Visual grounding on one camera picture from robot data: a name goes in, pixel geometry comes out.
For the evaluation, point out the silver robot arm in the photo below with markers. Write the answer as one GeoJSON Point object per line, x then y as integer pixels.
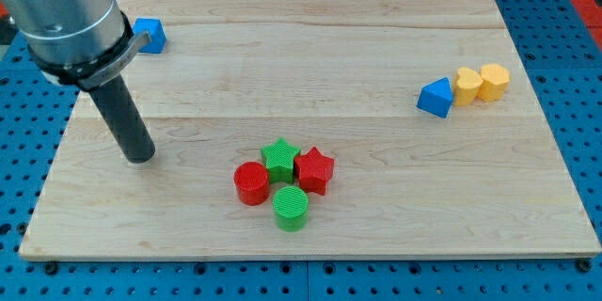
{"type": "Point", "coordinates": [86, 43]}

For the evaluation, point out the wooden board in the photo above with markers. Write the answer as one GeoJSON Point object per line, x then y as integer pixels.
{"type": "Point", "coordinates": [487, 182]}

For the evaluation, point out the green star block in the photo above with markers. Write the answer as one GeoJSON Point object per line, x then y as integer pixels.
{"type": "Point", "coordinates": [278, 158]}

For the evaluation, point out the red star block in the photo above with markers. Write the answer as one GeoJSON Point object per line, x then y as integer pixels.
{"type": "Point", "coordinates": [313, 171]}

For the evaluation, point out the red cylinder block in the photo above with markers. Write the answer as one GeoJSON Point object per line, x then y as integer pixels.
{"type": "Point", "coordinates": [251, 180]}

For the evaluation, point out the green cylinder block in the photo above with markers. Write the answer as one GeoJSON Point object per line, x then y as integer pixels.
{"type": "Point", "coordinates": [291, 208]}

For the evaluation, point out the blue triangle block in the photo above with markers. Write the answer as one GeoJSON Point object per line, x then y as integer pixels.
{"type": "Point", "coordinates": [436, 98]}

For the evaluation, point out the yellow heart block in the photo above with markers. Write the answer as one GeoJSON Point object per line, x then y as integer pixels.
{"type": "Point", "coordinates": [465, 86]}

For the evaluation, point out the blue cube block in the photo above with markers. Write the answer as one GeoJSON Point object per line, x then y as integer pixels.
{"type": "Point", "coordinates": [157, 34]}

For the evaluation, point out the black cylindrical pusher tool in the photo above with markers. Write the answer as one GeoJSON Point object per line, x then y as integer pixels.
{"type": "Point", "coordinates": [117, 107]}

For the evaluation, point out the yellow hexagon block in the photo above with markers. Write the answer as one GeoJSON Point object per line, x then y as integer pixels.
{"type": "Point", "coordinates": [496, 79]}

